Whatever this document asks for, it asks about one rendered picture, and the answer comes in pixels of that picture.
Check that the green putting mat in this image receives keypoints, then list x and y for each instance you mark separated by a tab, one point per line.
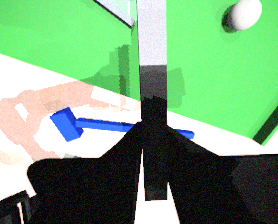
222	77

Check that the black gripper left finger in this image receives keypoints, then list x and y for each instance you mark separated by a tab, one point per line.
116	173

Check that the white golf ball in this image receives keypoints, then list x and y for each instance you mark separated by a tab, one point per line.
244	14

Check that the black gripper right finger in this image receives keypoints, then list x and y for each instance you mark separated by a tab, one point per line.
196	176

